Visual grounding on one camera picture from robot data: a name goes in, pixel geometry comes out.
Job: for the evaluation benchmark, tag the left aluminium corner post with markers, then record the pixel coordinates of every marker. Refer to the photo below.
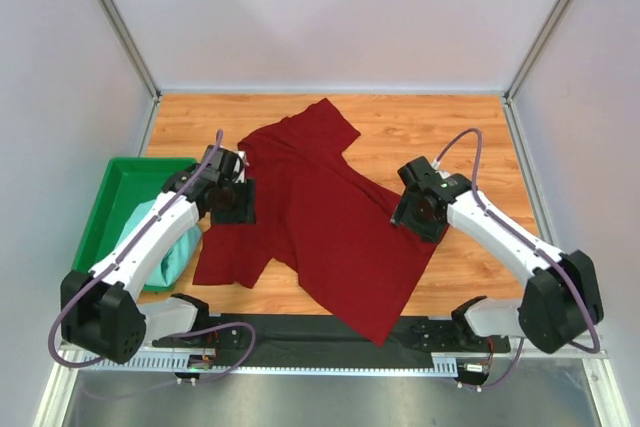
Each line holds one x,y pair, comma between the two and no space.
124,36

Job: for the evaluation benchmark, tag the green plastic tray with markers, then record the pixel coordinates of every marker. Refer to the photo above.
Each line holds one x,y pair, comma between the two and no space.
127,182

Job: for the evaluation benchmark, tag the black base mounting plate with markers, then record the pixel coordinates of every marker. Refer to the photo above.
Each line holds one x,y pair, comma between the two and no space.
327,341

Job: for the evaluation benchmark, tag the aluminium corner post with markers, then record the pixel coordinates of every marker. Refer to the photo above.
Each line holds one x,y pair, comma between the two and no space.
124,36
543,37

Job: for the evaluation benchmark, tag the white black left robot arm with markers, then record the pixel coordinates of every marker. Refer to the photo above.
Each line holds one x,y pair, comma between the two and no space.
100,312

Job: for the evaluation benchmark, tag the light teal t-shirt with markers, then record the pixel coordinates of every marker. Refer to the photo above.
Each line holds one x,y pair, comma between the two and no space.
165,275

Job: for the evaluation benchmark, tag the aluminium frame rail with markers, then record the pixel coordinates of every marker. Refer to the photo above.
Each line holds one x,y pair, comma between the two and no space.
594,350

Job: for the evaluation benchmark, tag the slotted white cable duct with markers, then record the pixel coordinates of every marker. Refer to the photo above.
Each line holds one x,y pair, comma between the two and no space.
185,363

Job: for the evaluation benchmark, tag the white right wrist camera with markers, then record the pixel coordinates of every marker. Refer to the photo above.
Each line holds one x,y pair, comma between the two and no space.
440,169

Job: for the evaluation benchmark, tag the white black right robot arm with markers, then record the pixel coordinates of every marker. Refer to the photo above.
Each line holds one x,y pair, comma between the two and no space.
561,298

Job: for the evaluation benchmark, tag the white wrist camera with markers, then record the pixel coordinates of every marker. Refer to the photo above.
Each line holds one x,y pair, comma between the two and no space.
240,169
440,169

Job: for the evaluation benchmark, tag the dark red t-shirt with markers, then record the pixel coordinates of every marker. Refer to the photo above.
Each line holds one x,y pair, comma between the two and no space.
324,220

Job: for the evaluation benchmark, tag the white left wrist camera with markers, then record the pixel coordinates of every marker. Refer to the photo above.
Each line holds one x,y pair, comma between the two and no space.
240,169

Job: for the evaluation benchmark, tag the right aluminium corner post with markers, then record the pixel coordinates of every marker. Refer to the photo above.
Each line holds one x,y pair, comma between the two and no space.
543,37

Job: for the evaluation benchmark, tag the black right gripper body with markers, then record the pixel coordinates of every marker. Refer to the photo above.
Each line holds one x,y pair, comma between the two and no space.
408,214

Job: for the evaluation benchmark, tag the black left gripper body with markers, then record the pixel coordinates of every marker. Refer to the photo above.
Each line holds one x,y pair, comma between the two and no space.
237,205

